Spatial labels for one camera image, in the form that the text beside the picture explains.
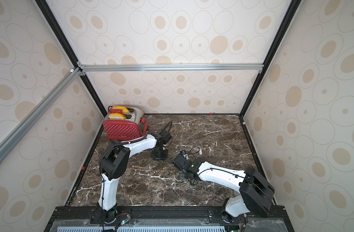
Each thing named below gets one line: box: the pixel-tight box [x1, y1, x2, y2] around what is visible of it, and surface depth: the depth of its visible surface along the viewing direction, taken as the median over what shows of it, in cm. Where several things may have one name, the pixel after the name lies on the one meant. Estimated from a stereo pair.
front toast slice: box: [108, 113, 127, 120], surface depth 93 cm
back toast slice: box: [112, 106, 131, 115], surface depth 97 cm
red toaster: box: [103, 105, 149, 141], surface depth 96 cm
